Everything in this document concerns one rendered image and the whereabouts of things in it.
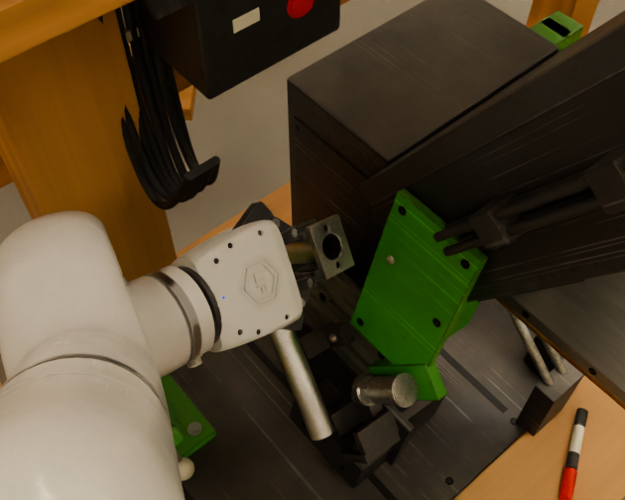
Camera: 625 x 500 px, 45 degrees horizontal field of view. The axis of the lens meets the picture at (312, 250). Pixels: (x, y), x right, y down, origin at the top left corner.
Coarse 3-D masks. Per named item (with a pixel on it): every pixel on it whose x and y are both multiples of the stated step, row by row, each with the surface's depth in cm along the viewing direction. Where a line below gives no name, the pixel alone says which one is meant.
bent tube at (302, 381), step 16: (320, 224) 74; (336, 224) 75; (320, 240) 74; (336, 240) 76; (304, 256) 77; (320, 256) 74; (336, 256) 76; (320, 272) 74; (336, 272) 75; (272, 336) 87; (288, 336) 87; (288, 352) 87; (304, 352) 88; (288, 368) 87; (304, 368) 87; (304, 384) 87; (304, 400) 88; (320, 400) 88; (304, 416) 88; (320, 416) 88; (320, 432) 88
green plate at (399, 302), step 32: (416, 224) 76; (384, 256) 82; (416, 256) 78; (448, 256) 75; (480, 256) 72; (384, 288) 84; (416, 288) 80; (448, 288) 76; (352, 320) 90; (384, 320) 86; (416, 320) 82; (448, 320) 78; (384, 352) 88; (416, 352) 84
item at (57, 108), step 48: (576, 0) 138; (48, 48) 70; (96, 48) 73; (0, 96) 70; (48, 96) 73; (96, 96) 77; (0, 144) 80; (48, 144) 77; (96, 144) 81; (48, 192) 81; (96, 192) 86; (144, 192) 92; (144, 240) 98
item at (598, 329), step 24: (552, 288) 87; (576, 288) 87; (600, 288) 87; (624, 288) 87; (528, 312) 85; (552, 312) 85; (576, 312) 85; (600, 312) 85; (624, 312) 85; (552, 336) 84; (576, 336) 83; (600, 336) 83; (624, 336) 83; (576, 360) 83; (600, 360) 81; (624, 360) 81; (600, 384) 82; (624, 384) 80; (624, 408) 81
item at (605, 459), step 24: (576, 408) 103; (600, 408) 103; (552, 432) 101; (600, 432) 101; (624, 432) 101; (504, 456) 99; (528, 456) 99; (552, 456) 99; (600, 456) 99; (624, 456) 99; (480, 480) 97; (504, 480) 97; (528, 480) 97; (552, 480) 97; (576, 480) 97; (600, 480) 97; (624, 480) 97
